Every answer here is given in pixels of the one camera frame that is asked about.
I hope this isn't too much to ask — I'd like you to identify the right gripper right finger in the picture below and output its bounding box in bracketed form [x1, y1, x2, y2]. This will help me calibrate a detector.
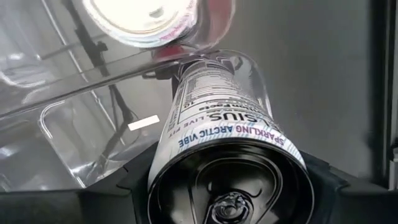
[300, 151, 349, 224]

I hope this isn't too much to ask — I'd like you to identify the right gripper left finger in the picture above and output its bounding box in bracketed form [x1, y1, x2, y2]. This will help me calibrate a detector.
[90, 142, 162, 224]

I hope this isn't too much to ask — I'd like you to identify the white blue Celsius can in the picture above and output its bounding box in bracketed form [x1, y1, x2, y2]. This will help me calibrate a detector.
[147, 57, 315, 224]

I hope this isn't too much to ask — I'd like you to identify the raspberry lime soda can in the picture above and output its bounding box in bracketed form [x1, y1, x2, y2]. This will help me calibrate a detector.
[82, 0, 200, 60]

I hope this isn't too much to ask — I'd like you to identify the white tape strip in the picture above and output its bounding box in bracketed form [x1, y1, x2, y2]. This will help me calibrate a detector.
[127, 114, 161, 132]

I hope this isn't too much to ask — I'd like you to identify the clear plastic bin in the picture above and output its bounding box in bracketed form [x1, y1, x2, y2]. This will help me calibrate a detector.
[0, 0, 237, 119]
[0, 49, 274, 194]

